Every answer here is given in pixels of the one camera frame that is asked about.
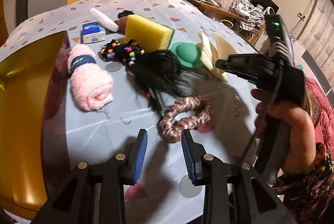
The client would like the pink satin scrunchie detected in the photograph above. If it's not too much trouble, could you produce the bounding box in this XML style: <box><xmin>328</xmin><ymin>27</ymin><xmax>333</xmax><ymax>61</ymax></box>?
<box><xmin>159</xmin><ymin>96</ymin><xmax>212</xmax><ymax>143</ymax></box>

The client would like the cream knit cloth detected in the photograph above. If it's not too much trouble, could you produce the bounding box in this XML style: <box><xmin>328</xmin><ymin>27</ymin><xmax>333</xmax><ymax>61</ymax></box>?
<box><xmin>199</xmin><ymin>32</ymin><xmax>240</xmax><ymax>83</ymax></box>

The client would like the green silicone puff holder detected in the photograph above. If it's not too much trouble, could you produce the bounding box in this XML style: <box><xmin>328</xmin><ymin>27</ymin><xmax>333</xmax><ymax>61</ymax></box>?
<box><xmin>170</xmin><ymin>42</ymin><xmax>203</xmax><ymax>68</ymax></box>

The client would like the pink towel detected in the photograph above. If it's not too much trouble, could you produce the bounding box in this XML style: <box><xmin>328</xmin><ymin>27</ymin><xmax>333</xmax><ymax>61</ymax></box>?
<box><xmin>67</xmin><ymin>44</ymin><xmax>114</xmax><ymax>111</ymax></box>

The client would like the yellow sponge block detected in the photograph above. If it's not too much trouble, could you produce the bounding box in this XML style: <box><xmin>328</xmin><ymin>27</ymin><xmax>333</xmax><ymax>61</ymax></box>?
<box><xmin>123</xmin><ymin>15</ymin><xmax>174</xmax><ymax>52</ymax></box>

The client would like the blue tissue pack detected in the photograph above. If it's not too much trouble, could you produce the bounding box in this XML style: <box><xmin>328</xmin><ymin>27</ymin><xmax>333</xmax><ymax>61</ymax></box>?
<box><xmin>82</xmin><ymin>22</ymin><xmax>106</xmax><ymax>44</ymax></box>

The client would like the brown makeup sponge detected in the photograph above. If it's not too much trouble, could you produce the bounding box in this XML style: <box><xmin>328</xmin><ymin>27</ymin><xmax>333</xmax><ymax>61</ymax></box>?
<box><xmin>115</xmin><ymin>16</ymin><xmax>128</xmax><ymax>33</ymax></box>

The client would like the white foam sponge bar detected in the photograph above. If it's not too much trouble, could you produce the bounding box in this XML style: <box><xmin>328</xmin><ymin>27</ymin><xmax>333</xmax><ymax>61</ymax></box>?
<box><xmin>89</xmin><ymin>8</ymin><xmax>119</xmax><ymax>33</ymax></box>

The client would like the black scrunchie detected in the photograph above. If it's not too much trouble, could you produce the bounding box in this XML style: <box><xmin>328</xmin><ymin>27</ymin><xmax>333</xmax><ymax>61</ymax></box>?
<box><xmin>118</xmin><ymin>10</ymin><xmax>134</xmax><ymax>19</ymax></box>

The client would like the wooden side table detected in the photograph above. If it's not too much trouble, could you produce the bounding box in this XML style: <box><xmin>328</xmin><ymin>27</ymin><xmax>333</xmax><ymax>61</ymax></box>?
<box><xmin>186</xmin><ymin>0</ymin><xmax>266</xmax><ymax>46</ymax></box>

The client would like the crumpled clothes pile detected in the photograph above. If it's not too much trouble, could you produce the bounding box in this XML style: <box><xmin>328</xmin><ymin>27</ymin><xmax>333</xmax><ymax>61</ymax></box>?
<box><xmin>230</xmin><ymin>0</ymin><xmax>265</xmax><ymax>31</ymax></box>

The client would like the pink quilted blanket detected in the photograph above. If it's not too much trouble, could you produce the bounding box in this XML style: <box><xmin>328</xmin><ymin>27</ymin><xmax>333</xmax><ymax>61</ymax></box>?
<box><xmin>306</xmin><ymin>78</ymin><xmax>333</xmax><ymax>157</ymax></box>

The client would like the patterned white tablecloth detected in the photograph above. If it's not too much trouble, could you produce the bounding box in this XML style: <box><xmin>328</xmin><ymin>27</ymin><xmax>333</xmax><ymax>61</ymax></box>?
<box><xmin>1</xmin><ymin>0</ymin><xmax>257</xmax><ymax>223</ymax></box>

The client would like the gold metal tin box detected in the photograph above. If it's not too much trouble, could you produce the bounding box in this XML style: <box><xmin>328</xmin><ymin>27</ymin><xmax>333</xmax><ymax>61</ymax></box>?
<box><xmin>1</xmin><ymin>32</ymin><xmax>70</xmax><ymax>220</ymax></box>

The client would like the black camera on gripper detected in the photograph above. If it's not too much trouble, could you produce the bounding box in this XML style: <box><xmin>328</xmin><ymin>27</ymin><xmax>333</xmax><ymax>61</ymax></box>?
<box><xmin>264</xmin><ymin>14</ymin><xmax>294</xmax><ymax>67</ymax></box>

